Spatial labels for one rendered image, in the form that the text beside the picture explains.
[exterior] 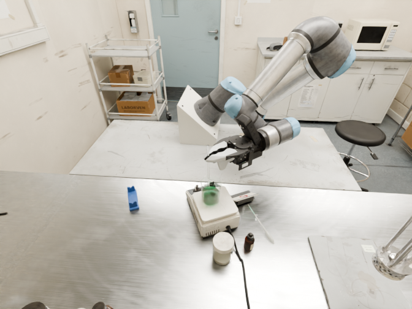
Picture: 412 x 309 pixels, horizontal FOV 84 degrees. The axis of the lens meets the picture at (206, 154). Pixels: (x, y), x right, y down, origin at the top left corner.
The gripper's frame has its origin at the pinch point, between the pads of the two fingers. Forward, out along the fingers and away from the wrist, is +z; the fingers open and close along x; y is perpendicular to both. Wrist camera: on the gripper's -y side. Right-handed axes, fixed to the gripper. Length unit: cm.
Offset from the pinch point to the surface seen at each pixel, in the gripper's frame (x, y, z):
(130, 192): 24.0, 24.4, 20.6
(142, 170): 34.6, 25.7, 12.2
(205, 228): -7.6, 19.9, 6.5
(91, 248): 8.2, 25.0, 37.9
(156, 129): 64, 26, -6
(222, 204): -4.8, 17.1, -1.8
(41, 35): 185, -7, 31
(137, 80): 214, 51, -41
